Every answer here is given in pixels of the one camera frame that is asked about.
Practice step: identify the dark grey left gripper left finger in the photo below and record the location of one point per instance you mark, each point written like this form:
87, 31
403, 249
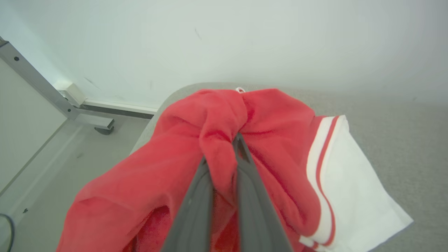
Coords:
196, 217

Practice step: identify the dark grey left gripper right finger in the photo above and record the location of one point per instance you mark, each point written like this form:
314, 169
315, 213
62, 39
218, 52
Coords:
255, 217

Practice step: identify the red Bulls basketball jersey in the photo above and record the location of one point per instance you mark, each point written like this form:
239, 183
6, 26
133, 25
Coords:
157, 175

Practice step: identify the white and black baseboard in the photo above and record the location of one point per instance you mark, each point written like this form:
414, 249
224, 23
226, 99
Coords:
119, 108

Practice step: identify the grey metal table leg frame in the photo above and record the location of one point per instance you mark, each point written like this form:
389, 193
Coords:
35, 82

